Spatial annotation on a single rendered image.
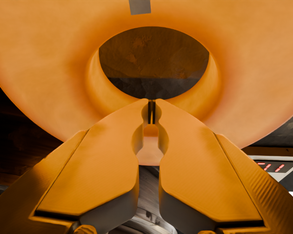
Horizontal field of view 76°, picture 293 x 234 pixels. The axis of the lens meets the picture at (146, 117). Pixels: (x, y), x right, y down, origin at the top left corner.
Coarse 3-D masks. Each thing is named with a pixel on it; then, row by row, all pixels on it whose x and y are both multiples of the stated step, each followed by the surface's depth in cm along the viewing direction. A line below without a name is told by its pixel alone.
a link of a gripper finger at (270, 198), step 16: (224, 144) 8; (240, 160) 7; (240, 176) 6; (256, 176) 6; (272, 176) 6; (256, 192) 6; (272, 192) 6; (288, 192) 6; (256, 208) 5; (272, 208) 5; (288, 208) 5; (272, 224) 5; (288, 224) 5
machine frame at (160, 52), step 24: (120, 48) 16; (144, 48) 16; (168, 48) 16; (192, 48) 15; (120, 72) 18; (144, 72) 17; (168, 72) 17; (192, 72) 17; (144, 96) 27; (168, 96) 27; (288, 120) 29; (264, 144) 34; (288, 144) 34
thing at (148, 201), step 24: (0, 120) 18; (0, 144) 17; (24, 144) 17; (48, 144) 18; (0, 168) 15; (24, 168) 16; (144, 168) 24; (0, 192) 15; (144, 192) 22; (144, 216) 19
